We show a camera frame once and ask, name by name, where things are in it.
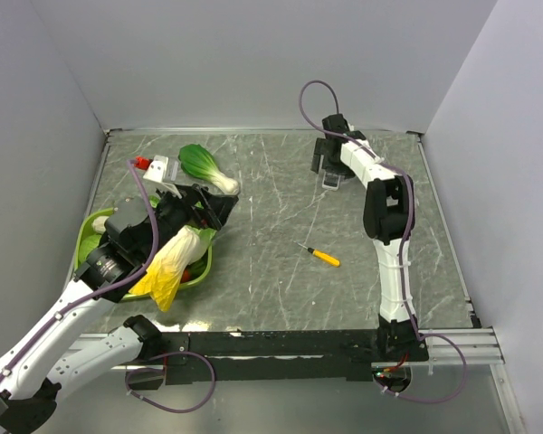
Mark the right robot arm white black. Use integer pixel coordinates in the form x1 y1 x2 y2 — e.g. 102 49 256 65
311 113 419 361

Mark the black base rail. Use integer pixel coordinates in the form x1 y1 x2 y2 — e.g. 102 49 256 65
130 329 429 385

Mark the round green cabbage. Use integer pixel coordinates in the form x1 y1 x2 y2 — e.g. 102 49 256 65
76 233 102 268

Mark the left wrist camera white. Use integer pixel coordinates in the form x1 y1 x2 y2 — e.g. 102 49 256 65
134 156 180 196

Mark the green lettuce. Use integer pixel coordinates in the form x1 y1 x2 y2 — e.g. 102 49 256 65
191 227 217 258

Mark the white remote control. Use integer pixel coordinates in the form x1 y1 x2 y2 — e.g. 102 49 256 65
322 172 342 191

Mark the napa cabbage yellow white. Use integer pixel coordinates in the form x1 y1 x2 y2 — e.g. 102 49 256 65
129 226 206 312

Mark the yellow handled screwdriver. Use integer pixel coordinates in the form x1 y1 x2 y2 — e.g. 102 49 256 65
295 241 340 268

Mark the green plastic basket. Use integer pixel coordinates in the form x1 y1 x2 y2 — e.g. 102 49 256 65
74 196 212 303

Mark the white radish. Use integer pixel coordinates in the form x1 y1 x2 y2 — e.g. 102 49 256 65
91 215 109 234

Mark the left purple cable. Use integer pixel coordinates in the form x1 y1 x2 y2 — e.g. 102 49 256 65
0 157 216 413

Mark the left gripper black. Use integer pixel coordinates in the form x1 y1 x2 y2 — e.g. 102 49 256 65
138 179 237 261

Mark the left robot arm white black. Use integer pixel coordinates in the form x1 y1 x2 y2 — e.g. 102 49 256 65
0 184 239 433

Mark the green bok choy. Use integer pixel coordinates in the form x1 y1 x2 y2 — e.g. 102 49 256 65
178 144 240 195

